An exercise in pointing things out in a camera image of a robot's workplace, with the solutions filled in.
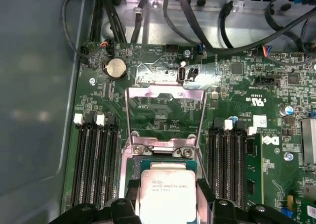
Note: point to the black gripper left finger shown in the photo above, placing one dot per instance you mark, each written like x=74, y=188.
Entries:
x=98, y=214

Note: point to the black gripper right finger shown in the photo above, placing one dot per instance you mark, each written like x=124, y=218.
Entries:
x=234, y=214

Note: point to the silver chipset heatsink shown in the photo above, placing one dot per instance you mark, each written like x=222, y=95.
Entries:
x=309, y=140

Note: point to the silver CPU chip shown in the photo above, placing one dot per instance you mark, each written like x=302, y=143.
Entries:
x=168, y=192

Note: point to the metal CPU socket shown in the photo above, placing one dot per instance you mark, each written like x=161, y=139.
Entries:
x=127, y=167

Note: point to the black PC case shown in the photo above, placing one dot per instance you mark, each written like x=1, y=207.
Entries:
x=37, y=85

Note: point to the silver internal USB port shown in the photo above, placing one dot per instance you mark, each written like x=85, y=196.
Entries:
x=181, y=73

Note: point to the green motherboard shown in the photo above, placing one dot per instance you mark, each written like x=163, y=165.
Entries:
x=222, y=73

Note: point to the silver coin cell battery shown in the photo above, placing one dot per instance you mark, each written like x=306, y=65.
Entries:
x=116, y=68

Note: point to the metal socket cover frame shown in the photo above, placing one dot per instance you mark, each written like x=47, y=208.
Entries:
x=140, y=91

